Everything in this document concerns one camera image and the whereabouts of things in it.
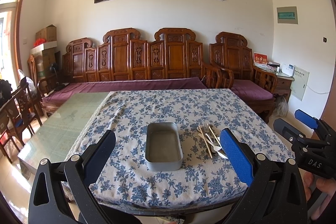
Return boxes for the white plastic fork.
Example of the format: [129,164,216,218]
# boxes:
[198,133,228,159]

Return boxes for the white ceramic soup spoon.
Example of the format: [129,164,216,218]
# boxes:
[205,134,224,155]

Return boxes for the light wooden chopstick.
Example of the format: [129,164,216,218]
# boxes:
[197,125,213,159]

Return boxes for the stainless steel fork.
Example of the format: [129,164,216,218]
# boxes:
[204,122,213,141]

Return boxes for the person's right hand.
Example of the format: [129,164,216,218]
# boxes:
[303,172,335,221]

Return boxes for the wooden side cabinet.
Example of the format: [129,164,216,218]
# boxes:
[273,76,294,102]

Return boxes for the white router device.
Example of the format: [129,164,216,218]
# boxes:
[279,63,295,77]

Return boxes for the purple armchair cushion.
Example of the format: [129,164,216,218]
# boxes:
[231,80,273,102]

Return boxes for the red paper box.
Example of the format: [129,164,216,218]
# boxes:
[253,52,268,68]

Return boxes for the wooden dining chair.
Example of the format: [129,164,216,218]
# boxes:
[1,83,42,163]

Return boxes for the carved wooden armchair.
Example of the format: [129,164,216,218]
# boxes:
[209,32,277,122]

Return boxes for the purple sofa cushion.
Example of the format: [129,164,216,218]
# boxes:
[42,77,206,106]

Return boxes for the grey metal tray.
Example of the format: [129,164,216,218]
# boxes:
[145,122,183,172]

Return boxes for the blue floral tablecloth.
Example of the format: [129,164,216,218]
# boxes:
[69,89,293,212]

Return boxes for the long carved wooden sofa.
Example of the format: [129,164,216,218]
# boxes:
[38,28,222,114]

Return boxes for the stacked cardboard boxes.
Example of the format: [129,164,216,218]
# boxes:
[27,24,58,84]

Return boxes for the wooden framed window door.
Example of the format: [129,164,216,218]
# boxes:
[1,0,23,89]

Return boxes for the white wall distribution box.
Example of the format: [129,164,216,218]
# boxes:
[290,67,310,101]

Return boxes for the grey wall electrical panel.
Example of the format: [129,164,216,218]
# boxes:
[276,6,298,24]

